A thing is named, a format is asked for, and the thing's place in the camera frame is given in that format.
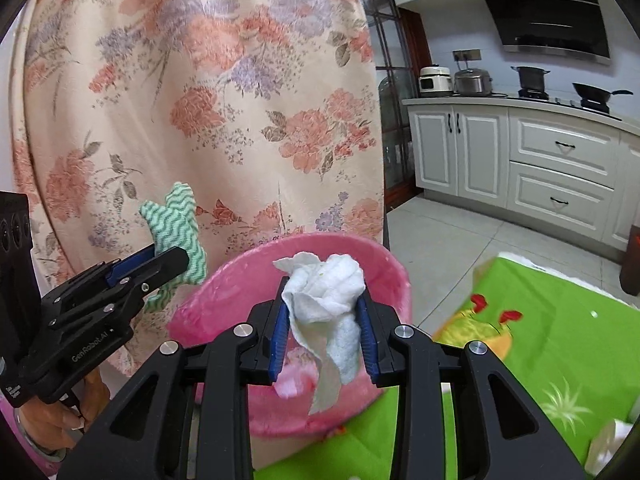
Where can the bin with pink bag liner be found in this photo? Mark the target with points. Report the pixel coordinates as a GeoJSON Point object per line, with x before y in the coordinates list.
{"type": "Point", "coordinates": [235, 280]}

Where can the white base cabinets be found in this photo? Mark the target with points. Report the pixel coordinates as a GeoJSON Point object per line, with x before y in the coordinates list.
{"type": "Point", "coordinates": [550, 170]}

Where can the green cartoon printed tablecloth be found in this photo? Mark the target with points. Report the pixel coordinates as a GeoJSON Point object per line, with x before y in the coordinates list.
{"type": "Point", "coordinates": [550, 320]}

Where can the white multi cooker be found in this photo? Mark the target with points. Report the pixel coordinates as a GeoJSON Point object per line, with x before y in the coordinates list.
{"type": "Point", "coordinates": [436, 82]}

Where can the white paper towel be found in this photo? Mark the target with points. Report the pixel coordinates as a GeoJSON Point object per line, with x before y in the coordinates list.
{"type": "Point", "coordinates": [325, 290]}

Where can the black stock pot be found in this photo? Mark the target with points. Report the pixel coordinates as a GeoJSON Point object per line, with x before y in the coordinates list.
{"type": "Point", "coordinates": [530, 79]}

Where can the brown glass door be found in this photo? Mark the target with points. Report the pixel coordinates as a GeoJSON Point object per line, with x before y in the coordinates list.
{"type": "Point", "coordinates": [395, 110]}

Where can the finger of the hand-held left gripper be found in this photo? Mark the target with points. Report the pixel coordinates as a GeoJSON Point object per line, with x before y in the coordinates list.
{"type": "Point", "coordinates": [130, 262]}
{"type": "Point", "coordinates": [160, 270]}

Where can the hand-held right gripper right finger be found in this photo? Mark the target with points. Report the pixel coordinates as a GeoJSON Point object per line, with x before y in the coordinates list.
{"type": "Point", "coordinates": [370, 340]}

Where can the black range hood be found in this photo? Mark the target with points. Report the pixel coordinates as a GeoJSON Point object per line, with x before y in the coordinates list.
{"type": "Point", "coordinates": [545, 15]}

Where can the silver rice cooker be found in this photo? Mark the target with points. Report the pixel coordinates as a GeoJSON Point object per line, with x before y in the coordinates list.
{"type": "Point", "coordinates": [472, 82]}

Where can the wall outlet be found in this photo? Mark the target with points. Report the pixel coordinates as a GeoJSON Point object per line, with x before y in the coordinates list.
{"type": "Point", "coordinates": [466, 54]}

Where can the gas stove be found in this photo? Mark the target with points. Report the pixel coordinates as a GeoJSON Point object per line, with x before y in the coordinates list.
{"type": "Point", "coordinates": [550, 100]}

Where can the floral curtain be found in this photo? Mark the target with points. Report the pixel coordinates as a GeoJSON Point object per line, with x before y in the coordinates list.
{"type": "Point", "coordinates": [200, 85]}

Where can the person's left hand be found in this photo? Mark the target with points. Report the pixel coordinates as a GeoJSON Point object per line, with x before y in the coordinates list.
{"type": "Point", "coordinates": [50, 422]}

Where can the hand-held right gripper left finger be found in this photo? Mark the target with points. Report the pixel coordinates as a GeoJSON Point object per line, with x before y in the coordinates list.
{"type": "Point", "coordinates": [280, 345]}

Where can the green wavy striped cloth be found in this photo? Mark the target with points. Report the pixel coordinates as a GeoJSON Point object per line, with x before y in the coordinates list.
{"type": "Point", "coordinates": [170, 220]}

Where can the red floor bin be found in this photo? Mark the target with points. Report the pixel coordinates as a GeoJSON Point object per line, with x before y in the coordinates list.
{"type": "Point", "coordinates": [632, 260]}

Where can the black wok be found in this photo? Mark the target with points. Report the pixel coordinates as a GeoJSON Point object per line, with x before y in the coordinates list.
{"type": "Point", "coordinates": [592, 92]}

